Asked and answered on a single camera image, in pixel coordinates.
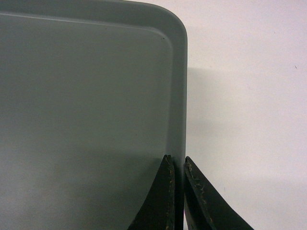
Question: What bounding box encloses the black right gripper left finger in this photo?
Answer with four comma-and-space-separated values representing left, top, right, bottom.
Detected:
129, 155, 175, 230

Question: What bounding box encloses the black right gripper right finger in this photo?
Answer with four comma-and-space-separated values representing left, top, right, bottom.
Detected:
184, 157, 253, 230

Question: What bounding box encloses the grey rectangular serving tray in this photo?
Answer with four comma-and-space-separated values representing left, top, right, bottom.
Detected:
0, 0, 187, 230

